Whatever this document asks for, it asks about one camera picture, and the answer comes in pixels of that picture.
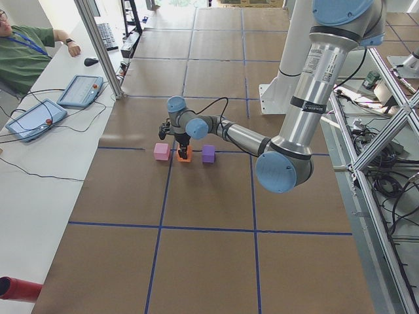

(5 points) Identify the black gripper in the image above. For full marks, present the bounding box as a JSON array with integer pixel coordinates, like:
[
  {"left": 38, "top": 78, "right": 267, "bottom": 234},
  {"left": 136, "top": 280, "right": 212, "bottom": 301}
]
[{"left": 175, "top": 133, "right": 191, "bottom": 160}]

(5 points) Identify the orange foam block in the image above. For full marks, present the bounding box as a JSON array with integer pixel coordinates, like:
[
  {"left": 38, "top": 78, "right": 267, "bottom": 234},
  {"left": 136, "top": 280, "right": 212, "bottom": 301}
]
[{"left": 176, "top": 145, "right": 192, "bottom": 162}]

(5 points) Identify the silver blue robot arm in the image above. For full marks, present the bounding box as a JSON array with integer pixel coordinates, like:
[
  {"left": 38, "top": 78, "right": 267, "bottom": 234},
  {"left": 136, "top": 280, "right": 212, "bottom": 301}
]
[{"left": 158, "top": 1, "right": 387, "bottom": 193}]

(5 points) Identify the person's hand with watch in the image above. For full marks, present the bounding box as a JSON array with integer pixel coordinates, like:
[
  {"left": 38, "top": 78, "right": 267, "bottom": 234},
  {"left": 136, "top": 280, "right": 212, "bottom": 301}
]
[{"left": 67, "top": 41, "right": 81, "bottom": 58}]

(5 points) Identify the light pink foam block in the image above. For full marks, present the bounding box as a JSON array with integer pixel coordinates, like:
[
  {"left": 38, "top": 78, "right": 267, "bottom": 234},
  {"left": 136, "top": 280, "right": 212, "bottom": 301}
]
[{"left": 153, "top": 143, "right": 170, "bottom": 161}]

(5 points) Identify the dark purple foam block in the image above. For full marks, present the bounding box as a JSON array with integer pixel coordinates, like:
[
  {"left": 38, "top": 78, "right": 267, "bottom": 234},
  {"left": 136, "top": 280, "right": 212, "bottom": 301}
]
[{"left": 202, "top": 145, "right": 215, "bottom": 164}]

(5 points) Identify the far teach pendant tablet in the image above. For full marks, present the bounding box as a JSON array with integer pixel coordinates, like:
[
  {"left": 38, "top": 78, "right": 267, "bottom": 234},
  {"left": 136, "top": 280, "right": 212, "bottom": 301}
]
[{"left": 56, "top": 75, "right": 103, "bottom": 108}]

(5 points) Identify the teach pendant tablet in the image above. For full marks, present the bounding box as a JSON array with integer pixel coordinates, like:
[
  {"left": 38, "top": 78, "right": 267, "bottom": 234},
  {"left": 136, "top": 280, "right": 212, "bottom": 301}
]
[
  {"left": 56, "top": 75, "right": 103, "bottom": 108},
  {"left": 5, "top": 99, "right": 67, "bottom": 142}
]

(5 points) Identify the black keyboard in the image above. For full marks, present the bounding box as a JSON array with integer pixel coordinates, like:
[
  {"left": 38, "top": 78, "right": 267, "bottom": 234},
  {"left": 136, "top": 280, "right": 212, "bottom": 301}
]
[{"left": 96, "top": 23, "right": 118, "bottom": 51}]

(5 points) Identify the black computer mouse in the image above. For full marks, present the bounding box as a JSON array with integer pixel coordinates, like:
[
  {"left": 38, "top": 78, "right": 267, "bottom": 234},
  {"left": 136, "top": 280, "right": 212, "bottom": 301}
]
[{"left": 84, "top": 58, "right": 99, "bottom": 67}]

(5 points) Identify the near teach pendant tablet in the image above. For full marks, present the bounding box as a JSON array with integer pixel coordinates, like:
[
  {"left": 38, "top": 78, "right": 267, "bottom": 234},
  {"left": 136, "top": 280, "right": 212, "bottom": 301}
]
[{"left": 5, "top": 99, "right": 67, "bottom": 142}]

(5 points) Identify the person in green shirt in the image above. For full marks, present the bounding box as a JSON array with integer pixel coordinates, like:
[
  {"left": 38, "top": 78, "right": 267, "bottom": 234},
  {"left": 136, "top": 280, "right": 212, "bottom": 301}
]
[{"left": 1, "top": 10, "right": 75, "bottom": 95}]

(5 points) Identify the red cylinder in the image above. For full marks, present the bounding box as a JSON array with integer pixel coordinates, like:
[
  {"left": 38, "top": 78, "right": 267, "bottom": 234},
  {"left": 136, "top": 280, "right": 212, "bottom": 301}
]
[{"left": 1, "top": 276, "right": 43, "bottom": 303}]

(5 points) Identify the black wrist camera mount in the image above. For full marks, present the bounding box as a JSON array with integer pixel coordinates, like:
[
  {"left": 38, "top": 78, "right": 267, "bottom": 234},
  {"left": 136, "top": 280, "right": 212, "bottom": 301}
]
[{"left": 158, "top": 118, "right": 173, "bottom": 140}]

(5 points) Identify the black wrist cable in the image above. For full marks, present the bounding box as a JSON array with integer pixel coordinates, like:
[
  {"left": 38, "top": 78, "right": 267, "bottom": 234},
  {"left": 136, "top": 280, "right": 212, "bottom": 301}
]
[{"left": 196, "top": 96, "right": 230, "bottom": 131}]

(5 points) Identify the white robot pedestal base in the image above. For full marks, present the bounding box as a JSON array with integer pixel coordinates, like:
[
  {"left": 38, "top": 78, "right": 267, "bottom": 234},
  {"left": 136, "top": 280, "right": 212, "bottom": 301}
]
[{"left": 259, "top": 0, "right": 314, "bottom": 114}]

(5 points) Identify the aluminium frame post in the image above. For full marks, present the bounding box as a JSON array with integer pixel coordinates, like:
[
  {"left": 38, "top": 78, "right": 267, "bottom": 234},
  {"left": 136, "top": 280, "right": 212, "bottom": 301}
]
[{"left": 74, "top": 0, "right": 124, "bottom": 99}]

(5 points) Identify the aluminium frame rack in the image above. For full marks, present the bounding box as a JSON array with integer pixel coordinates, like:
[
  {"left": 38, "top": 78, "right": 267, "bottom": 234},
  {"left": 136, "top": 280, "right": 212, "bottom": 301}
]
[{"left": 321, "top": 41, "right": 418, "bottom": 313}]

